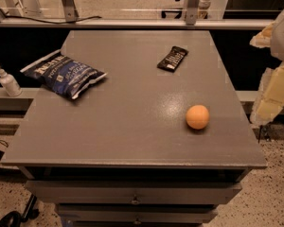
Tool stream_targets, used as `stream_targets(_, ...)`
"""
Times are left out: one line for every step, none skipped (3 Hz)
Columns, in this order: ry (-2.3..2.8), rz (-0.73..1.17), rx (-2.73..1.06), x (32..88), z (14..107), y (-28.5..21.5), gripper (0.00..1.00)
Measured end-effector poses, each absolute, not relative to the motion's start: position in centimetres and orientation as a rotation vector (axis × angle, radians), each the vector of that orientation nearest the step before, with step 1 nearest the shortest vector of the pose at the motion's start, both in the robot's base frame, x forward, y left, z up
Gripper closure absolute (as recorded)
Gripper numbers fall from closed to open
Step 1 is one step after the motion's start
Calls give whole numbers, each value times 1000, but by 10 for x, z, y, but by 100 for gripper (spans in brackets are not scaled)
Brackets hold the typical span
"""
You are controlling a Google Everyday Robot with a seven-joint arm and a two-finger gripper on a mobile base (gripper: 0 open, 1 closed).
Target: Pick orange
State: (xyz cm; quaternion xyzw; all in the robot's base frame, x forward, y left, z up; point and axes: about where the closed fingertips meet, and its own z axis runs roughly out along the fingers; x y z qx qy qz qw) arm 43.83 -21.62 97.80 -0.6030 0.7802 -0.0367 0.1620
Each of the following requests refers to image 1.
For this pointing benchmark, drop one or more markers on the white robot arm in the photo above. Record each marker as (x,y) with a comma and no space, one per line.
(270,95)

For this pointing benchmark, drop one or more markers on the grey drawer cabinet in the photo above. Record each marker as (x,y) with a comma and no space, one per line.
(131,127)

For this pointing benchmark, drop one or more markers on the orange fruit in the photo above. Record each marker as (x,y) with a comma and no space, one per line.
(197,117)

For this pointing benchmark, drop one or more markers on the black snack bar wrapper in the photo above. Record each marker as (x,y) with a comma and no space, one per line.
(173,59)

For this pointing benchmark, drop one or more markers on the blue potato chips bag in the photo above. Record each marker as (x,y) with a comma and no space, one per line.
(63,75)

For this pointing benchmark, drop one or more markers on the grey drawer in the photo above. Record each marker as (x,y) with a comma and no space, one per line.
(136,214)
(133,192)

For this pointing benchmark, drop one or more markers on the top grey drawer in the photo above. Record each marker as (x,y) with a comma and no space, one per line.
(133,192)

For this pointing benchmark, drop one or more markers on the white pump bottle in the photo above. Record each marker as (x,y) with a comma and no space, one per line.
(9,83)

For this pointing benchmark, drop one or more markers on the black object on floor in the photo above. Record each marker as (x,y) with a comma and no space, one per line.
(15,219)

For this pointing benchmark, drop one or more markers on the metal frame leg left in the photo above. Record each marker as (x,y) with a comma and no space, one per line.
(70,11)

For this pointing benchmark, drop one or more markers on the metal frame leg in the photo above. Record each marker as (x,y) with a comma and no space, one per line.
(70,11)
(191,11)

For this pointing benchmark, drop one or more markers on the metal frame leg right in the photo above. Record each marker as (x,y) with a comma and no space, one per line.
(191,11)

